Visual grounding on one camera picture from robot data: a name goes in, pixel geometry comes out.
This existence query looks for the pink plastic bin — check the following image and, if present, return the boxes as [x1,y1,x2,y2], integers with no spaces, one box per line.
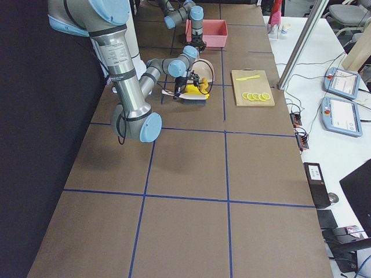
[185,19,228,47]

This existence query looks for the yellow toy corn cob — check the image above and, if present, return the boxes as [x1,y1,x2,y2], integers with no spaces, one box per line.
[201,92,210,99]

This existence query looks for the teach pendant tablet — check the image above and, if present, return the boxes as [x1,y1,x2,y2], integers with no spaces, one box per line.
[323,67,361,100]
[321,97,363,137]

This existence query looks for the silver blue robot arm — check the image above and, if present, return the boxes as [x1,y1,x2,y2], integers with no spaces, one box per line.
[156,0,207,53]
[48,1,198,142]

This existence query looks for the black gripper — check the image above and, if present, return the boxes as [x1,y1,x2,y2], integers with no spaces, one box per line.
[190,34,206,53]
[174,76,186,93]

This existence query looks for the beige hand brush black bristles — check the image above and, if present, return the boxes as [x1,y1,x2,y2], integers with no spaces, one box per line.
[161,89,207,106]

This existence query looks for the far teach pendant tablet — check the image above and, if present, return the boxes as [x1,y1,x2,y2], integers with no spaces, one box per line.
[323,67,361,100]

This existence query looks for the orange black connector far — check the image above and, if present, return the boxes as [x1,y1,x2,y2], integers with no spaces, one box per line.
[290,112,302,127]

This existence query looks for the yellow plastic knife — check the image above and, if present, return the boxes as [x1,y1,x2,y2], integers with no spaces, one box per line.
[235,75,260,81]

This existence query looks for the orange black connector near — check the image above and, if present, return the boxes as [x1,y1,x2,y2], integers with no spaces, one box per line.
[294,128,309,151]

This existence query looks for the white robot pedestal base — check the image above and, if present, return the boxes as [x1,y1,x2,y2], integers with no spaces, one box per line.
[110,0,157,95]

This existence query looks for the pink towel on rack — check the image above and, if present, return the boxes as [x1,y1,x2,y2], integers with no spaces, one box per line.
[268,0,282,26]

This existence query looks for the beige plastic dustpan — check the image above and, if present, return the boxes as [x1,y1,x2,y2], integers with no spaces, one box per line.
[192,58,215,83]

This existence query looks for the orange black connector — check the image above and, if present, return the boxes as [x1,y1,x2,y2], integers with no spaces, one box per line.
[290,112,302,127]
[294,128,309,151]

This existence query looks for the paper cup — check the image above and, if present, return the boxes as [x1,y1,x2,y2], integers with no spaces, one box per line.
[281,23,291,37]

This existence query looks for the aluminium frame post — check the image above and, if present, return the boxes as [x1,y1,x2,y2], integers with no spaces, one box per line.
[277,0,329,90]

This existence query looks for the near teach pendant tablet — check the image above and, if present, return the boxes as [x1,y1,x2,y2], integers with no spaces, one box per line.
[321,97,363,137]

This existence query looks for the grey office chair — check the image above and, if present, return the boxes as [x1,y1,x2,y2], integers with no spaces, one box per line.
[324,1,370,37]

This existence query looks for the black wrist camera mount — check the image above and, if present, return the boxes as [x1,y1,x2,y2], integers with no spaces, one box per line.
[187,71,199,87]

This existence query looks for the black monitor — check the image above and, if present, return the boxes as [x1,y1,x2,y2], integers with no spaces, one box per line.
[340,160,371,233]

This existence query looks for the bamboo cutting board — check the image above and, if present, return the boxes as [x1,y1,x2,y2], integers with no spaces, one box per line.
[231,69,275,107]

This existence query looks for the black box with label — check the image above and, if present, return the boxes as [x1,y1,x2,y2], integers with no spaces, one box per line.
[303,162,330,209]

